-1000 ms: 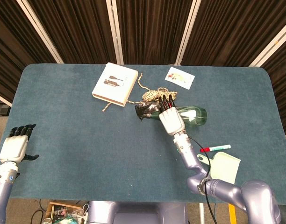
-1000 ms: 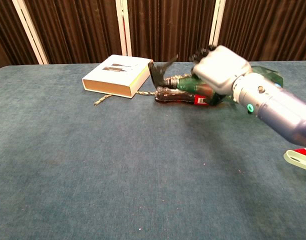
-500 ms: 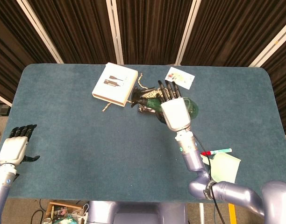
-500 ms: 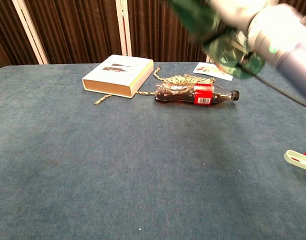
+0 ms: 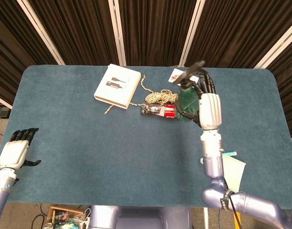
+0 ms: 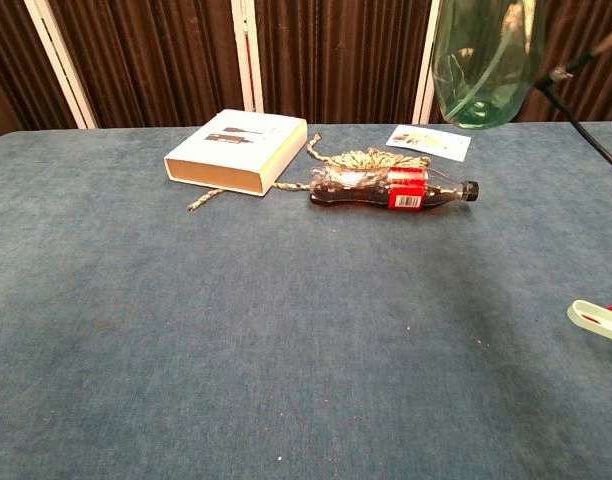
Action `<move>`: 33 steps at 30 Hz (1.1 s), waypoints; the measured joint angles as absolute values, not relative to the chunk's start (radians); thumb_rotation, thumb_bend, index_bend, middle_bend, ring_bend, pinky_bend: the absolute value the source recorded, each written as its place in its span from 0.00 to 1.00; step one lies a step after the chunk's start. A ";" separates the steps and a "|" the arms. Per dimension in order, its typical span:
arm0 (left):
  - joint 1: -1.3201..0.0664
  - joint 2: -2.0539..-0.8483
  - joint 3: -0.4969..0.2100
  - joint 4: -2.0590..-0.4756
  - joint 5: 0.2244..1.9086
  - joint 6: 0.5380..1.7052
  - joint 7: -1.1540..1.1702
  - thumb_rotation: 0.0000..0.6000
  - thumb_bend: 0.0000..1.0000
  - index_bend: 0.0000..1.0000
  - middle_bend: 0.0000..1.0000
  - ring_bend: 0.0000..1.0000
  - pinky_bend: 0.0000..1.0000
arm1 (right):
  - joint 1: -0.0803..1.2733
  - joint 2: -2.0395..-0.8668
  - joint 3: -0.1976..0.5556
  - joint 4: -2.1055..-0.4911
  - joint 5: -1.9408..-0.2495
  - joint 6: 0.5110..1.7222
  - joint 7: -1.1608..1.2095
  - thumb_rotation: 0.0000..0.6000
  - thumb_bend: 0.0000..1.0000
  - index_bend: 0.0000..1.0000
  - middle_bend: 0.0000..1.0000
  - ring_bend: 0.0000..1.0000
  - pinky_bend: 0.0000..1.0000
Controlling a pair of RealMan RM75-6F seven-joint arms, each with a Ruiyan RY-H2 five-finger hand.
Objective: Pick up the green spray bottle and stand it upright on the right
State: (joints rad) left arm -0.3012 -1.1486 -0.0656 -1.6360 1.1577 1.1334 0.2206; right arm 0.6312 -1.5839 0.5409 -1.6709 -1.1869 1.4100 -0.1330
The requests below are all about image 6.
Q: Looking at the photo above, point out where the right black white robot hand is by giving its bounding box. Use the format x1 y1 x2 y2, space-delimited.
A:
533 29 612 179

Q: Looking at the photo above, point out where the green spray bottle black trigger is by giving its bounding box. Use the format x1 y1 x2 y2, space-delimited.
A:
432 0 547 130

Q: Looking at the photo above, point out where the cola bottle red label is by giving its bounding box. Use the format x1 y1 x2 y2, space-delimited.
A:
309 164 481 211

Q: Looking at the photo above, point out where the dark pleated screen panel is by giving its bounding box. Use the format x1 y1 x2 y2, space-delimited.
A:
428 0 612 125
253 0 433 126
0 0 82 142
48 0 245 129

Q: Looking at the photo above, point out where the white printed card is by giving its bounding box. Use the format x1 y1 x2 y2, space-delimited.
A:
385 124 473 162

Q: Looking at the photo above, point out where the pale green plastic dustpan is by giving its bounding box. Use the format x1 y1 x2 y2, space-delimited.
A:
567 298 612 346

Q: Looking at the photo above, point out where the white cardboard box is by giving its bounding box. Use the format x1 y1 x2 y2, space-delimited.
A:
163 108 309 198

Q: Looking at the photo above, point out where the blue felt table cover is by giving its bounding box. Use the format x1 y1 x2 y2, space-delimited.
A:
0 121 612 480

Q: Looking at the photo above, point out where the white screen frame post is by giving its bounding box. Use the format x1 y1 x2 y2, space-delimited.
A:
412 0 443 125
23 0 98 130
230 0 265 114

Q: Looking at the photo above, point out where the beige braided rope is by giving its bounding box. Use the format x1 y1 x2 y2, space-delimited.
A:
186 132 432 213

